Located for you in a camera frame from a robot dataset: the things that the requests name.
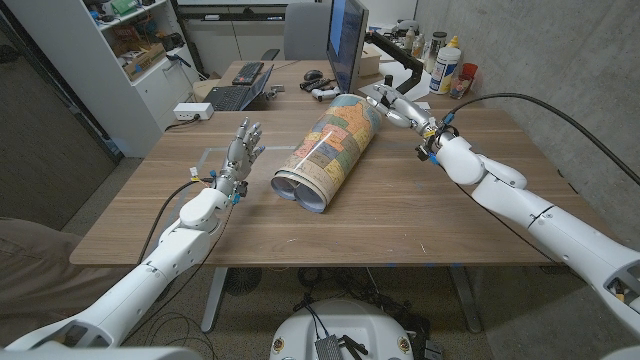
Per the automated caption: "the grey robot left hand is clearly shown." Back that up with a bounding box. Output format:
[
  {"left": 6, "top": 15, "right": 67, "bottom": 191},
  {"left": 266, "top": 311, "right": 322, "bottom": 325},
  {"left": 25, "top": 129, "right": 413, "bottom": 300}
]
[{"left": 214, "top": 117, "right": 266, "bottom": 197}]

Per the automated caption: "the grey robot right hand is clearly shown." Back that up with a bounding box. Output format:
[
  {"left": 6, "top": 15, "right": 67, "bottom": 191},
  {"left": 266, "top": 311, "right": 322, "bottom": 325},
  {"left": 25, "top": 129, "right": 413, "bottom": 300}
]
[{"left": 366, "top": 83, "right": 441, "bottom": 146}]

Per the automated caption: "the rolled colourful paper map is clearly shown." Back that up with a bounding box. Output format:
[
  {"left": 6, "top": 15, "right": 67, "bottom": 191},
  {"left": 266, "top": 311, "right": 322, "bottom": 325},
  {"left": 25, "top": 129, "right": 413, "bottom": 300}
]
[{"left": 270, "top": 93, "right": 383, "bottom": 215}]

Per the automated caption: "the white paper sheet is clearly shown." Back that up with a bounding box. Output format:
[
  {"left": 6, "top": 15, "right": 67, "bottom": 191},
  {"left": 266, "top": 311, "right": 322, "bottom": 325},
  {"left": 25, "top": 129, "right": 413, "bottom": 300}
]
[{"left": 357, "top": 60, "right": 434, "bottom": 110}]

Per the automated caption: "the dark open laptop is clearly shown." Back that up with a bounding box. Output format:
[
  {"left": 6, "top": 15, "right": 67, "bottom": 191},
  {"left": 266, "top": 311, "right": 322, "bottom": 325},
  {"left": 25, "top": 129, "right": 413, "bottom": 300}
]
[{"left": 203, "top": 63, "right": 275, "bottom": 112}]

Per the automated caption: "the white wipes canister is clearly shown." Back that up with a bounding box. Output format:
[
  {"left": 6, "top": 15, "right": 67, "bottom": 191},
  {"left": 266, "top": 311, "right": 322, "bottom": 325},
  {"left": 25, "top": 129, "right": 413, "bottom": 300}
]
[{"left": 428, "top": 46, "right": 462, "bottom": 96}]

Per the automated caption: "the white power strip box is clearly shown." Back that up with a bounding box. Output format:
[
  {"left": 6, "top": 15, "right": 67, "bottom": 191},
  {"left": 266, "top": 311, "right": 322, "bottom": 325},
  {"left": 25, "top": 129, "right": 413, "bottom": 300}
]
[{"left": 172, "top": 102, "right": 215, "bottom": 122}]

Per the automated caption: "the beige small box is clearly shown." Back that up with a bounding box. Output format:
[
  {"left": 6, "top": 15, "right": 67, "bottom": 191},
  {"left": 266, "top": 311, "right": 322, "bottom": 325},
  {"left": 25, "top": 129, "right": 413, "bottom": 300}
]
[{"left": 357, "top": 42, "right": 383, "bottom": 78}]

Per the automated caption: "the red plastic cup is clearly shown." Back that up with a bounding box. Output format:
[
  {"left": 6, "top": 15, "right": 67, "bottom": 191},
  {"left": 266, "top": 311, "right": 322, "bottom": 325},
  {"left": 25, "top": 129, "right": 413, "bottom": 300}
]
[{"left": 449, "top": 62, "right": 479, "bottom": 100}]

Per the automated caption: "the dark lid jar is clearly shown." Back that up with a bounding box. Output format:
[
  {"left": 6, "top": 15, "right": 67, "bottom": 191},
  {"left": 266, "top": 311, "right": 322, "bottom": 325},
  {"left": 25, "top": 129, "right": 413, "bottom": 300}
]
[{"left": 423, "top": 31, "right": 448, "bottom": 74}]

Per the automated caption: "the black keyboard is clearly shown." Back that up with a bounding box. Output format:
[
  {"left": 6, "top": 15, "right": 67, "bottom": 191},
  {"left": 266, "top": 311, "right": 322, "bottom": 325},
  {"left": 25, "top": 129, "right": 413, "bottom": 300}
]
[{"left": 231, "top": 61, "right": 265, "bottom": 87}]

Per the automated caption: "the white game controller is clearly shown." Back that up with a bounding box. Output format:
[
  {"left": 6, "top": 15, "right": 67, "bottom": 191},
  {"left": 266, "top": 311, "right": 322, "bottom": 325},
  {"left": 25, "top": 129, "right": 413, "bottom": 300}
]
[{"left": 310, "top": 85, "right": 342, "bottom": 102}]

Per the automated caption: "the black computer monitor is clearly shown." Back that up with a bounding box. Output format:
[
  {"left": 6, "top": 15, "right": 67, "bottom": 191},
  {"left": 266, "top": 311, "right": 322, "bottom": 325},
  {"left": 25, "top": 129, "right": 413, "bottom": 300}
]
[{"left": 325, "top": 0, "right": 370, "bottom": 95}]

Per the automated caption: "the black remote controller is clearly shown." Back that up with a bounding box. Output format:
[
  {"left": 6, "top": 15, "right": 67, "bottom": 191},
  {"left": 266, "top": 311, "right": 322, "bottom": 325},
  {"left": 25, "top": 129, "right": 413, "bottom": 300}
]
[{"left": 299, "top": 77, "right": 337, "bottom": 93}]

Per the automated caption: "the black round floor fan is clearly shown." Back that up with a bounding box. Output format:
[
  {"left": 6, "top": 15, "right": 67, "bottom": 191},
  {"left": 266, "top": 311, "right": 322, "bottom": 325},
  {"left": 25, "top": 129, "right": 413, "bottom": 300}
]
[{"left": 224, "top": 267, "right": 263, "bottom": 297}]

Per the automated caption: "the grey office chair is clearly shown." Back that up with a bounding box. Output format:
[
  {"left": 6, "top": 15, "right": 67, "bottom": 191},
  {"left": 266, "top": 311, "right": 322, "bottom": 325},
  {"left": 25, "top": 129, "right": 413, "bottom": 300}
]
[{"left": 260, "top": 2, "right": 332, "bottom": 62}]

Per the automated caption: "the cardboard box with blue tape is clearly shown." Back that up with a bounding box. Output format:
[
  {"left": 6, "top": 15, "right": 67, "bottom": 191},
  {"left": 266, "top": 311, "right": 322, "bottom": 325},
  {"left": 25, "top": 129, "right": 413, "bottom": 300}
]
[{"left": 122, "top": 43, "right": 168, "bottom": 81}]

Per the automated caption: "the white shelf cabinet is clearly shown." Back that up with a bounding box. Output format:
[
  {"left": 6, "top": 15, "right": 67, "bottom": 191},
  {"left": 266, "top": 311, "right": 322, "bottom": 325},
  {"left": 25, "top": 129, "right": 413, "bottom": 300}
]
[{"left": 4, "top": 0, "right": 201, "bottom": 159}]

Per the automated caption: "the grey table leg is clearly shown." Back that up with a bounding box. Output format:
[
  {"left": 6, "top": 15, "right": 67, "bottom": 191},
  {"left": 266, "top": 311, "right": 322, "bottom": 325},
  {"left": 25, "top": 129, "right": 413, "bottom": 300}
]
[
  {"left": 200, "top": 267, "right": 229, "bottom": 334},
  {"left": 447, "top": 264, "right": 484, "bottom": 335}
]

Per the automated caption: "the green box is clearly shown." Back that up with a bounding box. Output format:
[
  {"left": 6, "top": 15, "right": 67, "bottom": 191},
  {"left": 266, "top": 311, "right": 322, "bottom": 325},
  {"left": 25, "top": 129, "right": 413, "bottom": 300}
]
[{"left": 109, "top": 0, "right": 140, "bottom": 15}]

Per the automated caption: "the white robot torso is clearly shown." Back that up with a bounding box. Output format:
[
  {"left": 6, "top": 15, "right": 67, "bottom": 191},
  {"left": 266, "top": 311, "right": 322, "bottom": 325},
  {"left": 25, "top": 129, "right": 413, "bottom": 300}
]
[{"left": 269, "top": 298, "right": 415, "bottom": 360}]

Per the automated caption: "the grey finned electronics box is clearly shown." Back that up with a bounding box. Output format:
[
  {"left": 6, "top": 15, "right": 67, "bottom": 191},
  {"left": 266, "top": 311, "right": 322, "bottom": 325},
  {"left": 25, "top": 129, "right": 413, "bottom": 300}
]
[{"left": 313, "top": 334, "right": 345, "bottom": 360}]

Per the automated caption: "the brown fabric seat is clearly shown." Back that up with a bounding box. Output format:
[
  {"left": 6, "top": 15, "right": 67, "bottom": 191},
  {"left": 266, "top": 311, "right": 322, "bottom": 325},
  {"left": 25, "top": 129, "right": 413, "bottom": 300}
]
[{"left": 0, "top": 217, "right": 131, "bottom": 346}]

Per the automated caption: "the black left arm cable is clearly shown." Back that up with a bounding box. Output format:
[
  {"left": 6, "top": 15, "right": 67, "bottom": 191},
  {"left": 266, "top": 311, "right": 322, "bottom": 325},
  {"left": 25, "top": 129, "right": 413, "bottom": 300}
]
[{"left": 137, "top": 178, "right": 210, "bottom": 264}]

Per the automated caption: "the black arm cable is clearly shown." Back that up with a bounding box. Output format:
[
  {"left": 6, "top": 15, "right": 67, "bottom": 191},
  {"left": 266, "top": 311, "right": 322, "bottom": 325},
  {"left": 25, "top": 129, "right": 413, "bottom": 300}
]
[
  {"left": 442, "top": 92, "right": 640, "bottom": 187},
  {"left": 137, "top": 178, "right": 210, "bottom": 264}
]

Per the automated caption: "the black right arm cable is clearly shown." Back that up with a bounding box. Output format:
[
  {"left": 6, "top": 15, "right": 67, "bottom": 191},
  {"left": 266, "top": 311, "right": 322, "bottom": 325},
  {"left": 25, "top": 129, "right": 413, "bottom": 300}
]
[{"left": 442, "top": 92, "right": 640, "bottom": 187}]

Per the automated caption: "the black floor cable tangle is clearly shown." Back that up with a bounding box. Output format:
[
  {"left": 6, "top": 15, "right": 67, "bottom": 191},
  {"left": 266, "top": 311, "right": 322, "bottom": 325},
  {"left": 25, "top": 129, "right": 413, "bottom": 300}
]
[{"left": 292, "top": 267, "right": 431, "bottom": 346}]

